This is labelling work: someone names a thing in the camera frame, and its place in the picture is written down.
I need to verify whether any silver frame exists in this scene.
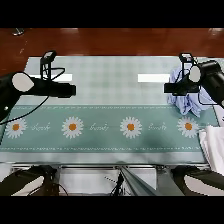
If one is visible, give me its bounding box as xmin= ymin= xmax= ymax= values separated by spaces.
xmin=0 ymin=161 xmax=224 ymax=197

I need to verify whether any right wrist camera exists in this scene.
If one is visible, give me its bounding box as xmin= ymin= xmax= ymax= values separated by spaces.
xmin=178 ymin=52 xmax=195 ymax=73

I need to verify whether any black cable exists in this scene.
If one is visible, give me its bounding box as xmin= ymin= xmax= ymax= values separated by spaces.
xmin=104 ymin=171 xmax=126 ymax=197
xmin=0 ymin=67 xmax=67 ymax=126

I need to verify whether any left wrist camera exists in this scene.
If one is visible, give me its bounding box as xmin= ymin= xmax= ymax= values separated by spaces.
xmin=39 ymin=50 xmax=58 ymax=81

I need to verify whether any light blue shirt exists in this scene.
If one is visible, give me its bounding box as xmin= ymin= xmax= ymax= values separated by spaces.
xmin=166 ymin=63 xmax=218 ymax=118

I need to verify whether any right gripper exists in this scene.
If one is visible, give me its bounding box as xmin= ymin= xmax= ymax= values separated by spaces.
xmin=163 ymin=81 xmax=201 ymax=97

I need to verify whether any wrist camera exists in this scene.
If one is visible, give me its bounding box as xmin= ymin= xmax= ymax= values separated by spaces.
xmin=178 ymin=52 xmax=195 ymax=73
xmin=39 ymin=50 xmax=58 ymax=81

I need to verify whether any white garment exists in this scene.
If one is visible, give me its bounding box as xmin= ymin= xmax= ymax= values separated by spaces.
xmin=198 ymin=124 xmax=224 ymax=168

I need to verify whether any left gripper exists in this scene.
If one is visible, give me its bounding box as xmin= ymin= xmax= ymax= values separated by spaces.
xmin=49 ymin=82 xmax=77 ymax=99

